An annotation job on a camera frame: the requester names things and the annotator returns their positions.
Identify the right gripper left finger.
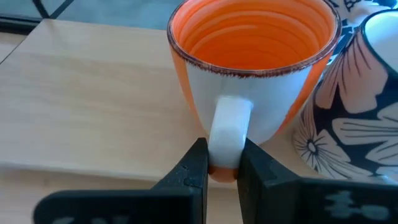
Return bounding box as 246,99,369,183
33,138,209,224

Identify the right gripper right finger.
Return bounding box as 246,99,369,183
237,138,398,224

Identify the orange mug white handle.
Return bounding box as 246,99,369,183
167,0,343,184

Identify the navy white floral mug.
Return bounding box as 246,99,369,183
292,8,398,185

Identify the cream mug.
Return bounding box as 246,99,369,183
328,0,398,30

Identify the black aluminium table frame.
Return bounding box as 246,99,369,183
0,16,43,34

